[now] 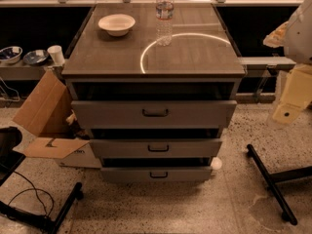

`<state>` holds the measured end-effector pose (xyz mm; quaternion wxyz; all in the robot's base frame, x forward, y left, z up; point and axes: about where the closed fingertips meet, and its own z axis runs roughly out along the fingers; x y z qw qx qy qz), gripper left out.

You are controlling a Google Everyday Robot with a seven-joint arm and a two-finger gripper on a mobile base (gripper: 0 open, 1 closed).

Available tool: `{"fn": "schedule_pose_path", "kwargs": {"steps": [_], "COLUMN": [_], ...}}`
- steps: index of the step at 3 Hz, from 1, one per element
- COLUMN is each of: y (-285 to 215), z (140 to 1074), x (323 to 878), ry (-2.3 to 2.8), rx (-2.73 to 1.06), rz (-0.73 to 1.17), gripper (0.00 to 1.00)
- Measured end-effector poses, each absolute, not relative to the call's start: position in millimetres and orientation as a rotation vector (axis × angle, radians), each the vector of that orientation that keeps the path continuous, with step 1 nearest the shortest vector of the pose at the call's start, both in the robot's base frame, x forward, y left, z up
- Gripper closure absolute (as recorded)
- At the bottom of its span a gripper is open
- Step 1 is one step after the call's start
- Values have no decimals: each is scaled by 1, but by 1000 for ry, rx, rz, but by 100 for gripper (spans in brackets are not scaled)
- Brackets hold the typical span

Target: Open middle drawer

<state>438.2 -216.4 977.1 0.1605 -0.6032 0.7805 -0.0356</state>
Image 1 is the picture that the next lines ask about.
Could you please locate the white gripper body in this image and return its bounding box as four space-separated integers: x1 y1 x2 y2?
272 63 312 125

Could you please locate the grey drawer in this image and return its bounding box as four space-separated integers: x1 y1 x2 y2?
72 100 237 129
100 167 212 183
90 138 221 158

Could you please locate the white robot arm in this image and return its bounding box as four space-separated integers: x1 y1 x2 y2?
263 0 312 125

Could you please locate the grey drawer cabinet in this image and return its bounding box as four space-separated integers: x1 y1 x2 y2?
62 3 246 168

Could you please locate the grey bottom drawer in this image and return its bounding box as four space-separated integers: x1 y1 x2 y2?
100 167 212 183

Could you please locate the grey top drawer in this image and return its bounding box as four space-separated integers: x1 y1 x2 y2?
72 100 237 129

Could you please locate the open cardboard box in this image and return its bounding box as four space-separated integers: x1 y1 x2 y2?
13 71 100 169

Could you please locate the grey side shelf right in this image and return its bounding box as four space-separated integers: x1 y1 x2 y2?
239 57 295 77

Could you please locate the grey side shelf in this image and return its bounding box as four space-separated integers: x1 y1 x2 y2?
239 57 295 77
0 60 63 81

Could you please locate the black stand leg right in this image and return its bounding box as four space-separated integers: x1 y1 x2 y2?
247 144 312 225

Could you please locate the white round ball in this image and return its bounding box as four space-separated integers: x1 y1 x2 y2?
211 157 222 170

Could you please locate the clear plastic water bottle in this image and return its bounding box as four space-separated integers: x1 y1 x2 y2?
156 0 174 46

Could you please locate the white bowl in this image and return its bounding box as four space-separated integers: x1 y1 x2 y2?
98 14 136 37

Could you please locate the white paper cup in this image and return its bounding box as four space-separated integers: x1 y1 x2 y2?
48 45 65 66

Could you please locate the blue patterned bowl right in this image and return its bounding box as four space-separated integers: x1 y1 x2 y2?
22 50 49 66

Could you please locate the blue patterned bowl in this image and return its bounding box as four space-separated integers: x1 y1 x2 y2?
22 50 49 66
0 46 22 64

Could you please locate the grey side shelf left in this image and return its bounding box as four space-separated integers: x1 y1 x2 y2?
0 60 63 81

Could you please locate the blue patterned bowl left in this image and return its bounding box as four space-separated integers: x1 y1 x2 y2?
0 46 22 64

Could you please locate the black stand left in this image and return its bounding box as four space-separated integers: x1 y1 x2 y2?
0 126 84 234

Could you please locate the black cable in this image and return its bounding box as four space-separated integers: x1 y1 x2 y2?
6 169 56 217

